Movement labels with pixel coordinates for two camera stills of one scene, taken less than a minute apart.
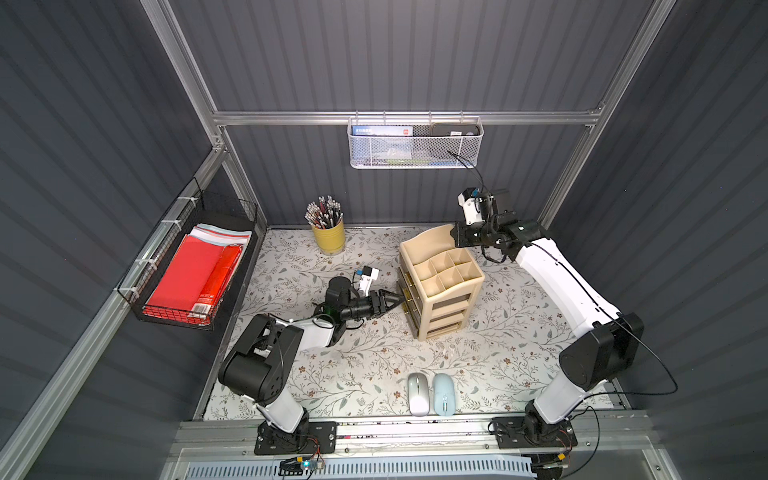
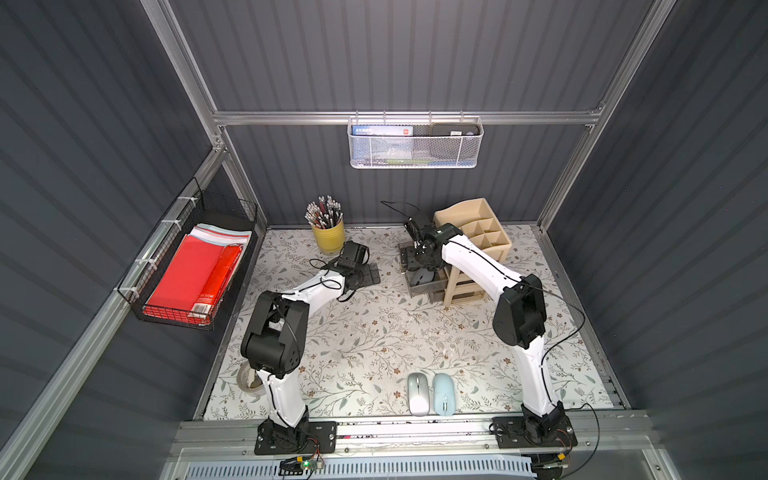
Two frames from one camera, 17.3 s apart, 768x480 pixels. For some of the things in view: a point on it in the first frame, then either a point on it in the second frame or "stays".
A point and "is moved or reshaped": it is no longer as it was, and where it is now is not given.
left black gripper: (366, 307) → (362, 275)
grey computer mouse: (418, 390) stays
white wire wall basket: (414, 142) stays
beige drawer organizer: (439, 282) is moved or reshaped
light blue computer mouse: (444, 394) stays
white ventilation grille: (376, 469) stays
